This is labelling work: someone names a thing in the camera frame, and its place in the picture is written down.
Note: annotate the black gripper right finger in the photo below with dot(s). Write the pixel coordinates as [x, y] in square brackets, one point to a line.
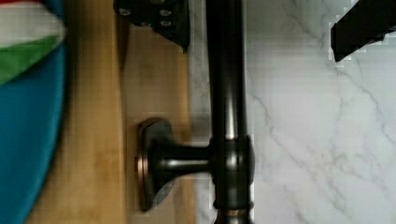
[367, 22]

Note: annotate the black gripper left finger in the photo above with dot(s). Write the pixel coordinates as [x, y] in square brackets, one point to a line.
[168, 18]

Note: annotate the dark bronze drawer handle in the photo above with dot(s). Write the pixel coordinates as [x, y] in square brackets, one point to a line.
[229, 156]

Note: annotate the plush watermelon slice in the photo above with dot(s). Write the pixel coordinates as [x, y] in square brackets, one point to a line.
[29, 32]

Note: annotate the blue round plate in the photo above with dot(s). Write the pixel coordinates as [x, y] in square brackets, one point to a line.
[31, 111]

